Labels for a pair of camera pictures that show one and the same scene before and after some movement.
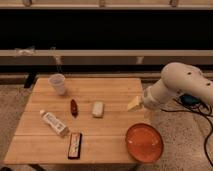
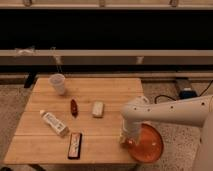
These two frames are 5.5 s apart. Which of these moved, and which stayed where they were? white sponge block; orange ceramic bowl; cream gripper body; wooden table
Moved: cream gripper body
Stayed: wooden table; white sponge block; orange ceramic bowl
